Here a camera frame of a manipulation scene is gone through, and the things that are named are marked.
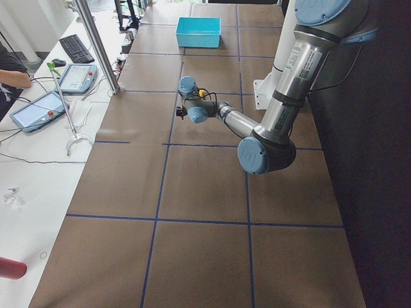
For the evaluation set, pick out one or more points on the red cylinder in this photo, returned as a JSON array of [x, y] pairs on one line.
[[12, 269]]

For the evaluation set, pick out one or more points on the person forearm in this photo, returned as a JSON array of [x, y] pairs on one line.
[[15, 79]]

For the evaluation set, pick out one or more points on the aluminium frame post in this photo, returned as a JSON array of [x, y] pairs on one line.
[[82, 8]]

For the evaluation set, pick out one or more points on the green handled reacher grabber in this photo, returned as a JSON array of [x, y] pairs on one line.
[[76, 137]]

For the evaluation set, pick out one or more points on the light blue plastic bin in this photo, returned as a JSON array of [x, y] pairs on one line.
[[201, 32]]

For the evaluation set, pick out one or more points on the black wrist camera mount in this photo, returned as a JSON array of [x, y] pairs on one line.
[[181, 112]]

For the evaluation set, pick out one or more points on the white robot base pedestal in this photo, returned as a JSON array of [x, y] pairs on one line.
[[276, 64]]

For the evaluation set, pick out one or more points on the black keyboard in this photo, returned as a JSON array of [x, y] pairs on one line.
[[76, 50]]

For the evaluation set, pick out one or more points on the near blue teach pendant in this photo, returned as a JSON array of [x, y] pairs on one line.
[[40, 112]]

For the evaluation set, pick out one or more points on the black computer mouse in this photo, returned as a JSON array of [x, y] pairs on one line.
[[58, 62]]

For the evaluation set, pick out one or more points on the blue teach pendant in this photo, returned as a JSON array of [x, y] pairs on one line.
[[77, 78], [40, 112]]

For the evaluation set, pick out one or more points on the crumpled clear plastic wrap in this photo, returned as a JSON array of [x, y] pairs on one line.
[[12, 199]]

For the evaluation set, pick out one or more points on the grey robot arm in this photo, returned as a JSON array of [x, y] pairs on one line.
[[311, 30]]

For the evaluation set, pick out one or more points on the far blue teach pendant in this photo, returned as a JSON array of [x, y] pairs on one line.
[[77, 78]]

